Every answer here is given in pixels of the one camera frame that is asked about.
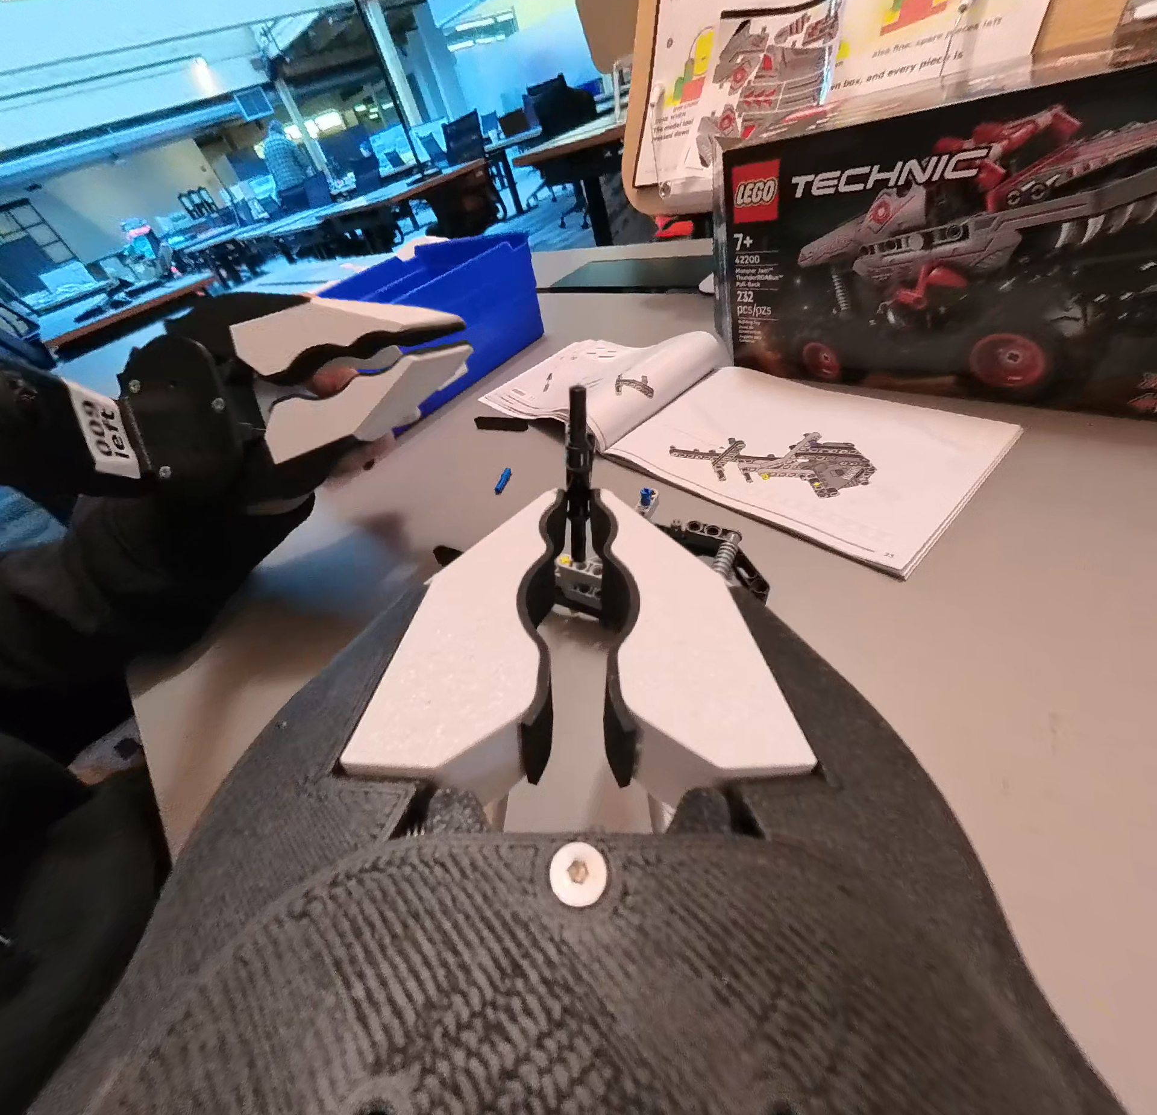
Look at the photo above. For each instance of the long wooden table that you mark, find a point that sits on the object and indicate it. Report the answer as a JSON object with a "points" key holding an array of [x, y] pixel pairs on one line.
{"points": [[406, 188], [579, 147]]}

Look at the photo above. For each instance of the person's left hand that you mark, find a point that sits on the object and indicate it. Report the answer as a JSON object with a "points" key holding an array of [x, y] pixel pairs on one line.
{"points": [[336, 381]]}

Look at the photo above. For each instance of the blue bin with label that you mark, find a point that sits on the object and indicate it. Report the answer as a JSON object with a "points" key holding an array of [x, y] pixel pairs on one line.
{"points": [[497, 301]]}

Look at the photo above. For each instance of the open instruction booklet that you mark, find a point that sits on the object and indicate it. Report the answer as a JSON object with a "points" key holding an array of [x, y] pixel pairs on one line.
{"points": [[858, 464]]}

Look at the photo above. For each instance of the black toy axle pin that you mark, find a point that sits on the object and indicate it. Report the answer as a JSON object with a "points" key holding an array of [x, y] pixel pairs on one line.
{"points": [[579, 464]]}

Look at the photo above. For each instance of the person's black clothed torso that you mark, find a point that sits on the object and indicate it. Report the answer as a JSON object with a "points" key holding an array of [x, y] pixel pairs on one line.
{"points": [[72, 862]]}

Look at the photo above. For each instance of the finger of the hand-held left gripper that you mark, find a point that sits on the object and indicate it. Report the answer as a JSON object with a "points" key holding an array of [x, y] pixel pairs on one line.
{"points": [[316, 328], [362, 405]]}

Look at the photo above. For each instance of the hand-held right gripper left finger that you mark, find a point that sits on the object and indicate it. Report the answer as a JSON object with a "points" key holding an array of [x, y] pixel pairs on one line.
{"points": [[452, 663]]}

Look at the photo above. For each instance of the black office chair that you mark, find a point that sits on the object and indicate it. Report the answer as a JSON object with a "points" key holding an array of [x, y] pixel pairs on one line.
{"points": [[463, 138]]}

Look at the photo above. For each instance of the short black toy beam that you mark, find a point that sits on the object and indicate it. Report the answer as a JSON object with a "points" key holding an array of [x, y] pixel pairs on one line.
{"points": [[501, 424]]}

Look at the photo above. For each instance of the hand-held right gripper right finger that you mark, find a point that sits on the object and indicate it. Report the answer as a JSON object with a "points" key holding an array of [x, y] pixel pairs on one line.
{"points": [[714, 663]]}

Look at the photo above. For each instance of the partly built toy model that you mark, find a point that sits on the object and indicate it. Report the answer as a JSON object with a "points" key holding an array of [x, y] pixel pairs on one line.
{"points": [[695, 529]]}

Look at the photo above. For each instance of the black toy truck box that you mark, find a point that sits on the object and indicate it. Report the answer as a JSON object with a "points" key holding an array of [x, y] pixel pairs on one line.
{"points": [[904, 319]]}

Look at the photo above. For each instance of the wooden display board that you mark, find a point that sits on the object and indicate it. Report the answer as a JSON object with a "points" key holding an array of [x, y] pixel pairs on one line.
{"points": [[1093, 2]]}

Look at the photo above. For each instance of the person's left forearm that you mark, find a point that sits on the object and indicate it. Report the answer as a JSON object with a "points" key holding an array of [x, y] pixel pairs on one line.
{"points": [[135, 572]]}

